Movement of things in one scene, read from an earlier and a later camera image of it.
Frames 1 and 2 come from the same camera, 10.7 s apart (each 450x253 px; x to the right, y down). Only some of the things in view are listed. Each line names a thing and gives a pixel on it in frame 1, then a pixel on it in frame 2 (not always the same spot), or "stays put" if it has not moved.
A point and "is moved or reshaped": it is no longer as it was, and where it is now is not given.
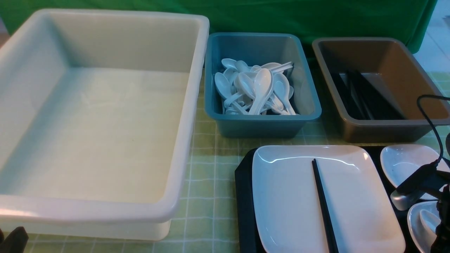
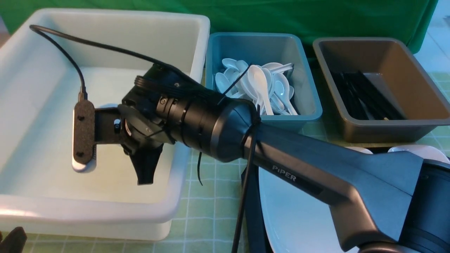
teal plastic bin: (255, 49) stays put
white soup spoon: (223, 88) stays put
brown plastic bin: (370, 88) stays put
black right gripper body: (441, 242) → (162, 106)
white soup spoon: (430, 221) is moved or reshaped
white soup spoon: (282, 85) stays put
